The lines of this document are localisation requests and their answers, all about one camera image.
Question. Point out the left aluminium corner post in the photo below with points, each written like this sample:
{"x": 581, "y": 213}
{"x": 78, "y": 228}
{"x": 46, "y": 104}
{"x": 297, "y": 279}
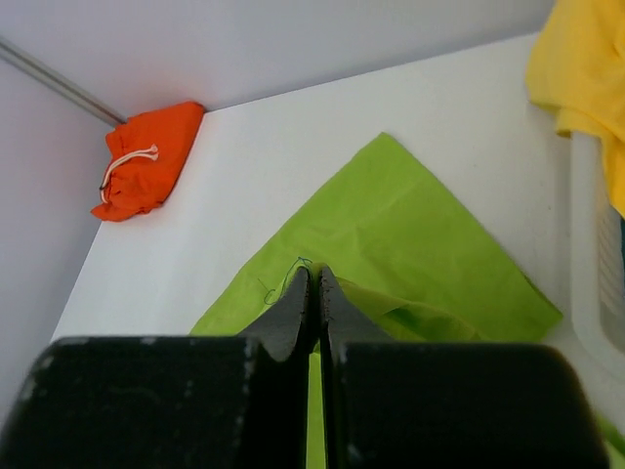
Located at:
{"x": 44, "y": 74}

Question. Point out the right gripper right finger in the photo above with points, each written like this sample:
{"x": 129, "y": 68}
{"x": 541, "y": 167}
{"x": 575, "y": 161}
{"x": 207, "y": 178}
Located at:
{"x": 392, "y": 404}

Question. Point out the orange shorts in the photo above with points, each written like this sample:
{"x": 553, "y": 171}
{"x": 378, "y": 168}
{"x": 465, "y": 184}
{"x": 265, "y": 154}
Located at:
{"x": 148, "y": 154}

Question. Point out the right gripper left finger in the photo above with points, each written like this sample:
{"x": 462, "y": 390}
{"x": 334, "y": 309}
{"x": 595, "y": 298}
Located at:
{"x": 235, "y": 401}

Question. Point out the white plastic basket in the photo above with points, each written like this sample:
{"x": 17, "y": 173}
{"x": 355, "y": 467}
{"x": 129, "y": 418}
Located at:
{"x": 596, "y": 262}

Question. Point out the yellow shorts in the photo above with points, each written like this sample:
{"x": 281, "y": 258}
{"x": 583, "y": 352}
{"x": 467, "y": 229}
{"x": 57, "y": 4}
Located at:
{"x": 576, "y": 72}

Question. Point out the green shorts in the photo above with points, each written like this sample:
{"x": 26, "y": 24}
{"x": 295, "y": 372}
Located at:
{"x": 408, "y": 255}

